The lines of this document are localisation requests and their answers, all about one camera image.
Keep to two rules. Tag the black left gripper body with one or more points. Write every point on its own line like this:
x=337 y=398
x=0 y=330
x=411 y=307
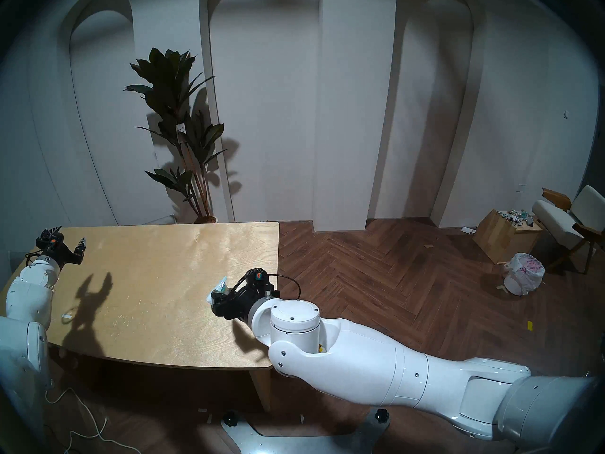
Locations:
x=59 y=254

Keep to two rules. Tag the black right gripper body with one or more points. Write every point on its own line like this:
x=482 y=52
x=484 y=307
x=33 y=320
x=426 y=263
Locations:
x=250 y=297

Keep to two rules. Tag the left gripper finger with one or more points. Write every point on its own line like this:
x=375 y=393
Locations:
x=81 y=246
x=51 y=233

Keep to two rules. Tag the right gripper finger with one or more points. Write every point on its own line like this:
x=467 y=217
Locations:
x=246 y=276
x=221 y=304

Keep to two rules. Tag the teal white tissue pack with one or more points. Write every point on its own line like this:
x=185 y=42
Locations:
x=218 y=286

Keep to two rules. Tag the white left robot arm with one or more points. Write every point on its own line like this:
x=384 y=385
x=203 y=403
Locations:
x=28 y=297

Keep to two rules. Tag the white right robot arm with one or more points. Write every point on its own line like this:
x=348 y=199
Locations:
x=378 y=363

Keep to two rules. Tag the light plywood table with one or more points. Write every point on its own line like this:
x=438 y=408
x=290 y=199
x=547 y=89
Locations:
x=165 y=278

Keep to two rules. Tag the tall dark green plant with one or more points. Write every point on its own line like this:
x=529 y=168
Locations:
x=175 y=93

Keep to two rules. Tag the wooden cube side table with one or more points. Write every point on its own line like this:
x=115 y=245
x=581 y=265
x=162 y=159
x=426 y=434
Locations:
x=501 y=238

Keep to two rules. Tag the white plastic bag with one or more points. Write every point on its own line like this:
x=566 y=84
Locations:
x=523 y=273

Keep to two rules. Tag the clutter pile of small items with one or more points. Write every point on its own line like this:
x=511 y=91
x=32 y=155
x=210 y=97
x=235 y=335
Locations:
x=515 y=215

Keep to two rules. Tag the white cushioned wooden armchair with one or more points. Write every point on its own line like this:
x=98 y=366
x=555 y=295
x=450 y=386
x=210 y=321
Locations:
x=557 y=219

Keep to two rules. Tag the black base plate knob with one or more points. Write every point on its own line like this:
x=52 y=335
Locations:
x=230 y=418
x=382 y=415

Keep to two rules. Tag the grey metal robot base plate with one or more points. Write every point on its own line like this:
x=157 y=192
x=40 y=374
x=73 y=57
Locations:
x=302 y=443

